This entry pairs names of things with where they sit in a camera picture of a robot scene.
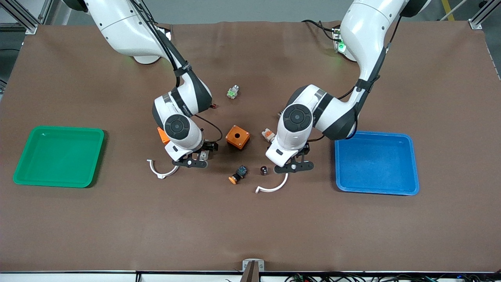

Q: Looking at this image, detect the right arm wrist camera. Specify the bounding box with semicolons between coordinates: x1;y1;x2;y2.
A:
171;157;208;169

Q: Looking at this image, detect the metal table edge bracket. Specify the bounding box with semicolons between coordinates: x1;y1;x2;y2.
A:
242;259;265;272

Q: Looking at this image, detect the dark camera pole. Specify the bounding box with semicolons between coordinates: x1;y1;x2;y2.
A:
240;262;261;282

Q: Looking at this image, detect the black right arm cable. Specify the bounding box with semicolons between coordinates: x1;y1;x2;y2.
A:
131;0;223;145

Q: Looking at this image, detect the orange push button blue block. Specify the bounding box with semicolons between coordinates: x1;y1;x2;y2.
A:
228;165;248;185

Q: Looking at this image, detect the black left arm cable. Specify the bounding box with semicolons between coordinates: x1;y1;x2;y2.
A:
307;12;404;142

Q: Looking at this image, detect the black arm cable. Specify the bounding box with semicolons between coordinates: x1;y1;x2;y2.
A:
307;12;404;142
131;0;223;145

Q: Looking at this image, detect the blue plastic tray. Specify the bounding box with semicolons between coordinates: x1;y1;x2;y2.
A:
334;130;420;196

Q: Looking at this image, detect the small white curved clip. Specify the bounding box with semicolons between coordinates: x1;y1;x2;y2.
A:
146;159;180;179

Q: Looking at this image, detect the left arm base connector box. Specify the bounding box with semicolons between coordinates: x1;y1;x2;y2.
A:
333;26;350;53

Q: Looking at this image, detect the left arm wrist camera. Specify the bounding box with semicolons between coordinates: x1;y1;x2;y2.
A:
274;161;315;174

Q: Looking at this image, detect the brown table mat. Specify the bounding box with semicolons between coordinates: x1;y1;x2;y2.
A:
0;20;501;273

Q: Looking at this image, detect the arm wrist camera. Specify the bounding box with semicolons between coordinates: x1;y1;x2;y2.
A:
274;161;315;174
171;157;208;169

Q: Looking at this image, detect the black left base cable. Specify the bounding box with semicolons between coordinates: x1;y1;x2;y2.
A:
301;19;341;42

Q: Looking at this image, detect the large white curved clip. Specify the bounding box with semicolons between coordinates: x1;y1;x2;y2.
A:
255;172;289;194

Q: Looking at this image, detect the green plastic tray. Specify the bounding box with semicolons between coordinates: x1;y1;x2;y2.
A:
13;125;105;188

